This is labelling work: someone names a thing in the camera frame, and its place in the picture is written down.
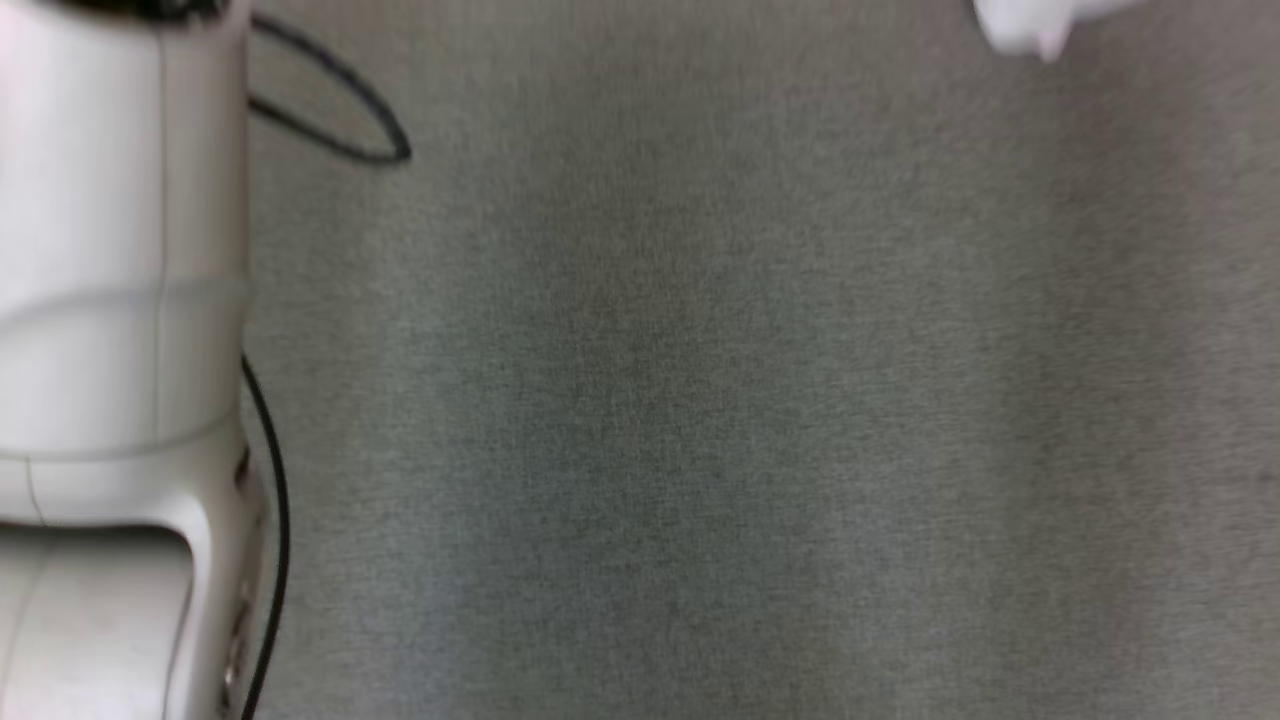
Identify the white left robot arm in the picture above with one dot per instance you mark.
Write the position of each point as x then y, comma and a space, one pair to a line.
110, 250

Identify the grey fabric sofa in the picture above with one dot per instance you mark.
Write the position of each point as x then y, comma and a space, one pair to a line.
700, 400

